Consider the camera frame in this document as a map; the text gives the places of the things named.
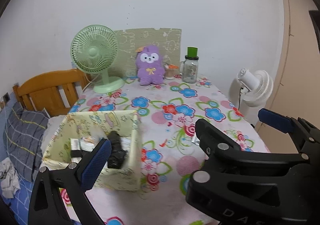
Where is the white standing fan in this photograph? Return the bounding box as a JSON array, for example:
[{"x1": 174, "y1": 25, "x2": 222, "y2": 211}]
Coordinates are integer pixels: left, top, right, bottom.
[{"x1": 229, "y1": 68, "x2": 274, "y2": 110}]

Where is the wall socket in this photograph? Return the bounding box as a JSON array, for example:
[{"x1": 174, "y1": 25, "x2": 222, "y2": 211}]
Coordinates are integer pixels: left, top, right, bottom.
[{"x1": 3, "y1": 93, "x2": 10, "y2": 104}]

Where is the floral tablecloth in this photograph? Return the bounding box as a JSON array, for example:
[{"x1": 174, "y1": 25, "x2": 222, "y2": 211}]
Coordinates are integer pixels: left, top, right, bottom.
[{"x1": 71, "y1": 76, "x2": 268, "y2": 224}]

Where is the grey fabric pouch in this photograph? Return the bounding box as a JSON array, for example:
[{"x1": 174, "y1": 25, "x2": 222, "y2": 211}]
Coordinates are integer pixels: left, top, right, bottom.
[{"x1": 70, "y1": 138, "x2": 83, "y2": 163}]

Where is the toothpick jar orange lid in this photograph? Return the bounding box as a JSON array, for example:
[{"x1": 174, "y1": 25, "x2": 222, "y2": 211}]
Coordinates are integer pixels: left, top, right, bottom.
[{"x1": 164, "y1": 62, "x2": 179, "y2": 80}]

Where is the glass jar green lid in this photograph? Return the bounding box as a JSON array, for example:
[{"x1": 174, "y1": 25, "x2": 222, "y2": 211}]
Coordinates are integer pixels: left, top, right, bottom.
[{"x1": 180, "y1": 47, "x2": 199, "y2": 84}]

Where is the purple plush toy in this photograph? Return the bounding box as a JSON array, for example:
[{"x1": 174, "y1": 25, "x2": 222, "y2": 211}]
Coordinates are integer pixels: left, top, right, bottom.
[{"x1": 136, "y1": 45, "x2": 165, "y2": 86}]

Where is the crumpled white cloth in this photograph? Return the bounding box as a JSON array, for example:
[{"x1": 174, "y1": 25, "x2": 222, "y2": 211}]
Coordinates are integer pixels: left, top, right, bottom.
[{"x1": 0, "y1": 157, "x2": 21, "y2": 199}]

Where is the black plastic bundle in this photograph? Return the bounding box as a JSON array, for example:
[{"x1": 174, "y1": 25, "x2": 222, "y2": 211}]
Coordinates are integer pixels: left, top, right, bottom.
[{"x1": 107, "y1": 131, "x2": 127, "y2": 169}]

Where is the yellow cartoon snack box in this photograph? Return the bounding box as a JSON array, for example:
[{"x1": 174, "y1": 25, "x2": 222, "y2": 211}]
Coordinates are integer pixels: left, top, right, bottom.
[{"x1": 79, "y1": 136, "x2": 100, "y2": 152}]

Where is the green desk fan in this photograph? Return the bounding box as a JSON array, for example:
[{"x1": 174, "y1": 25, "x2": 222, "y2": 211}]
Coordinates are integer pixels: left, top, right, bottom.
[{"x1": 70, "y1": 25, "x2": 124, "y2": 94}]

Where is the grey plaid pillow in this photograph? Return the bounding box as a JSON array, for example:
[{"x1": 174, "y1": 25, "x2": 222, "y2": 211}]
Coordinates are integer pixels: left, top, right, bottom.
[{"x1": 3, "y1": 102, "x2": 49, "y2": 182}]

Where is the beige door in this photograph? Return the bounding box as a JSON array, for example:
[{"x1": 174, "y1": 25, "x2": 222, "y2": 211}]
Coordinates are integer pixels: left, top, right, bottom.
[{"x1": 254, "y1": 0, "x2": 320, "y2": 154}]

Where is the yellow patterned storage box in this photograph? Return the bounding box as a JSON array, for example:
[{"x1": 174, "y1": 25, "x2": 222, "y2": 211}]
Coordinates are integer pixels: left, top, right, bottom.
[{"x1": 42, "y1": 111, "x2": 142, "y2": 191}]

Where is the green patterned cardboard panel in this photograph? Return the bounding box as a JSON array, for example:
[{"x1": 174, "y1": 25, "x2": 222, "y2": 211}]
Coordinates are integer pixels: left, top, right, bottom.
[{"x1": 113, "y1": 27, "x2": 182, "y2": 78}]

